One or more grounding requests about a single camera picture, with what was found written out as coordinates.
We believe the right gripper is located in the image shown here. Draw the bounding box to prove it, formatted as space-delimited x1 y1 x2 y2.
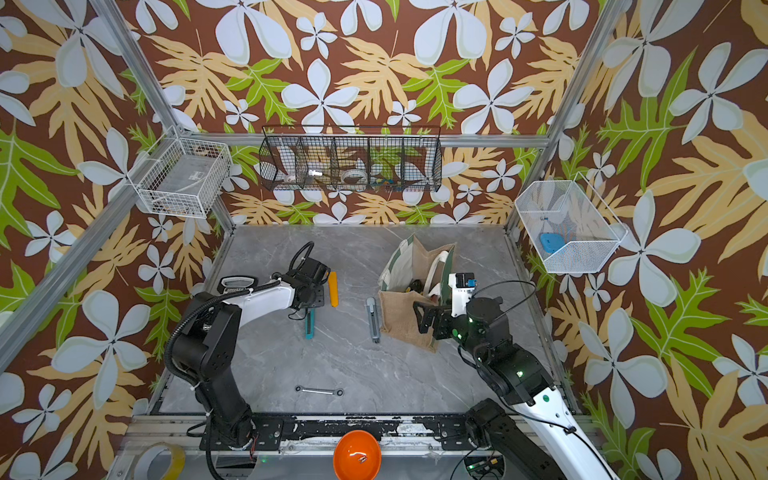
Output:
414 298 492 369

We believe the orange utility knife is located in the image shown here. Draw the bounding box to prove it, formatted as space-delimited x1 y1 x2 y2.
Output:
328 271 339 308

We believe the teal utility knife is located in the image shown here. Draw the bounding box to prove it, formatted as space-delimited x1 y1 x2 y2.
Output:
305 309 316 340

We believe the green burlap Christmas tote bag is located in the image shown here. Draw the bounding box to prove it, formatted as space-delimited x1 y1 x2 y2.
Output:
378 235 457 353

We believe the grey utility knife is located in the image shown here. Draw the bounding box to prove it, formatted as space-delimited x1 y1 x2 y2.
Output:
366 297 381 344

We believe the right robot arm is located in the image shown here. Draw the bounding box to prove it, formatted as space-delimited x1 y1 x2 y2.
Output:
413 296 617 479

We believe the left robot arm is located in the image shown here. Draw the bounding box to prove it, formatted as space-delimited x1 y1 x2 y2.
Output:
164 257 331 449

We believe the small silver wrench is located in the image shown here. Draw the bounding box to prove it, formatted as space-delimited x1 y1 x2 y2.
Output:
295 385 344 397

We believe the blue object in basket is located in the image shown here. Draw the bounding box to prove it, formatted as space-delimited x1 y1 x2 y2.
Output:
539 232 566 255

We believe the orange bowl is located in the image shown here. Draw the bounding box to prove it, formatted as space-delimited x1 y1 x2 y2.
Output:
333 430 382 480

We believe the white mesh basket right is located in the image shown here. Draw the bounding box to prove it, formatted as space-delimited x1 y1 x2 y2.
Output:
515 174 629 276

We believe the yellow tape roll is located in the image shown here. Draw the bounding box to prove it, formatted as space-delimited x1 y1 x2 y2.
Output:
131 442 186 480

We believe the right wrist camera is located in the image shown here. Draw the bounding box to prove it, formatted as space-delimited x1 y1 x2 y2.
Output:
448 272 477 317

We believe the black socket set rail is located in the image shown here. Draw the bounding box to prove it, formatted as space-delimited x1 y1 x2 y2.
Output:
217 275 259 294

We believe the black wire basket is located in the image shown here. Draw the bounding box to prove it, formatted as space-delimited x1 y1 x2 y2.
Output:
256 125 444 192

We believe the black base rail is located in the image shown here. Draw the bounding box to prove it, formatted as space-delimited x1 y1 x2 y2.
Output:
199 411 523 452

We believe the white wire basket left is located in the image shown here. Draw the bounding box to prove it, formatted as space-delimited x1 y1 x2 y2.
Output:
130 127 233 219

